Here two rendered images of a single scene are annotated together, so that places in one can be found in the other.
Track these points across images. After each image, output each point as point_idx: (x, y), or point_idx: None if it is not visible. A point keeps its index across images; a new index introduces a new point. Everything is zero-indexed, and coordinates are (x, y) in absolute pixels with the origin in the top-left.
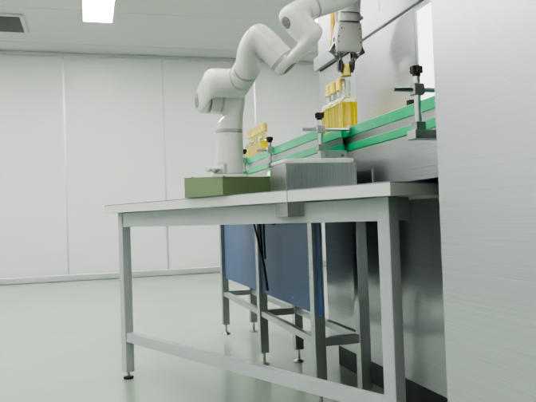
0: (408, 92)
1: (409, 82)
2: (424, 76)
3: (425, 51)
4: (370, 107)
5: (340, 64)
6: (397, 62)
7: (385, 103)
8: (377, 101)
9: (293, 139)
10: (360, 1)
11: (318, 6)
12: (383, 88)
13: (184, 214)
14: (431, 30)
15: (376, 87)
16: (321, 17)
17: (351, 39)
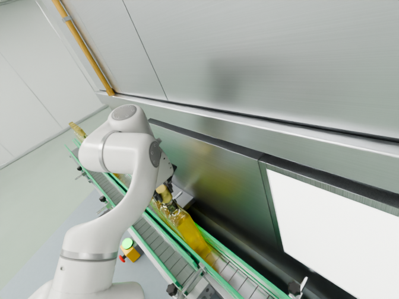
0: (258, 224)
1: (259, 219)
2: (292, 237)
3: (294, 221)
4: (192, 184)
5: (158, 197)
6: (230, 187)
7: (216, 200)
8: (202, 189)
9: (134, 232)
10: (151, 134)
11: (110, 261)
12: (208, 187)
13: None
14: (311, 214)
15: (197, 178)
16: (79, 54)
17: (160, 175)
